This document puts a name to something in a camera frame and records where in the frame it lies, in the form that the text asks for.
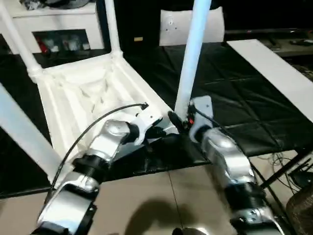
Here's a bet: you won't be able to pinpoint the white side table board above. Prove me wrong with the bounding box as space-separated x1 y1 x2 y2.
226 39 313 116

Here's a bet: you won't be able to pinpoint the white plastic chair shell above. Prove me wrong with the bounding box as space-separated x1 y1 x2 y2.
158 6 225 47

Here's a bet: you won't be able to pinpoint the black stand leg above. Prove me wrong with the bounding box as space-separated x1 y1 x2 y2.
260 149 313 189

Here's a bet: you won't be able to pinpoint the black flat monitor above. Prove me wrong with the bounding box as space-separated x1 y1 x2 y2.
224 28 313 35

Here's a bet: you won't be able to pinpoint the red packet in cabinet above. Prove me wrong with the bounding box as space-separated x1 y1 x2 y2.
39 38 49 53

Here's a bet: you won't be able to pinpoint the olive mottled bag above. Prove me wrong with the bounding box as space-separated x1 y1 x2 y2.
286 188 313 235

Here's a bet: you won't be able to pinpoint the white cabinet with glass doors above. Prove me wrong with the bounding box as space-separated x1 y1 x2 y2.
0 0 106 54

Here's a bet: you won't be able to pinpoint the black clutter pile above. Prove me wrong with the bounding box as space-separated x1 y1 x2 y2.
21 0 49 11

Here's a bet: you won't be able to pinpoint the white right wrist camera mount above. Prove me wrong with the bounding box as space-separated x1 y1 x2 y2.
189 95 213 142

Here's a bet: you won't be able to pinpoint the tangled floor cables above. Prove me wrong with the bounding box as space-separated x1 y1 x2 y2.
259 151 313 194

